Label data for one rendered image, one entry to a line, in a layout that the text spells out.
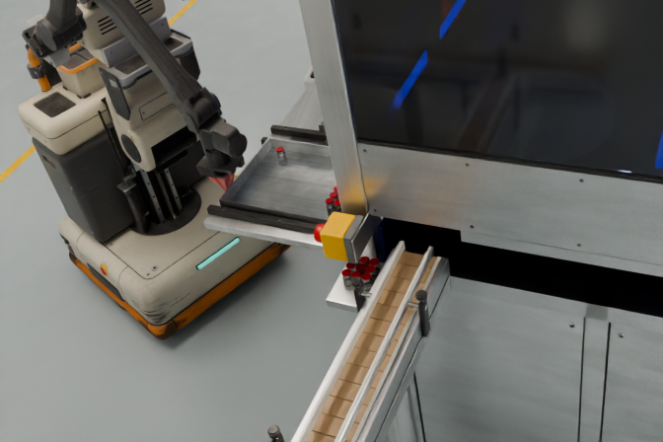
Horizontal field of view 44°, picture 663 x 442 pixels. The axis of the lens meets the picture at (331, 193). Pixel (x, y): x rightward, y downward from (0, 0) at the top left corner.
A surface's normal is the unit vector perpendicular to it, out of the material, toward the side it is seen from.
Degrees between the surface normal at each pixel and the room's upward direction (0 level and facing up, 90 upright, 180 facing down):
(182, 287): 90
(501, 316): 90
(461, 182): 90
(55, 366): 0
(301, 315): 0
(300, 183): 0
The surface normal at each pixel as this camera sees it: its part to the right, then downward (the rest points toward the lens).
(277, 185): -0.16, -0.76
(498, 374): -0.40, 0.63
